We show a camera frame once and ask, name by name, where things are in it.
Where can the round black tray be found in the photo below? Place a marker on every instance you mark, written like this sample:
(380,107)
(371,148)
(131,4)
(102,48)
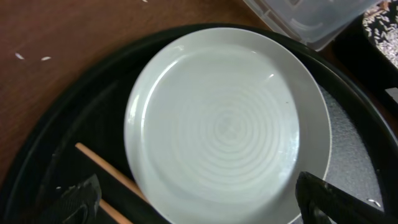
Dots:
(364,148)

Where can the clear plastic waste bin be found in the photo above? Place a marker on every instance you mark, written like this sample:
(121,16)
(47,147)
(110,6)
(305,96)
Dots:
(314,23)

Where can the black rectangular tray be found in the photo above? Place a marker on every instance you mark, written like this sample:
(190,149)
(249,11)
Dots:
(353,49)

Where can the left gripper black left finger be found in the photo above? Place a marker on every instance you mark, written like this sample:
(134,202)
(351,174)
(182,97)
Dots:
(78,205)

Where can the white round plate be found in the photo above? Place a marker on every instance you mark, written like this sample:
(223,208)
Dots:
(220,123)

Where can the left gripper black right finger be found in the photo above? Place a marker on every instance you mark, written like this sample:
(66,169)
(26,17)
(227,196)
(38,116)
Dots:
(321,202)

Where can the food scraps pile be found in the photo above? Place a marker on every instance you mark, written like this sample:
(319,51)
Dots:
(380,26)

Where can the wooden chopstick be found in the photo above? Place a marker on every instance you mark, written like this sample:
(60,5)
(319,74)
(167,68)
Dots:
(119,176)
(113,213)

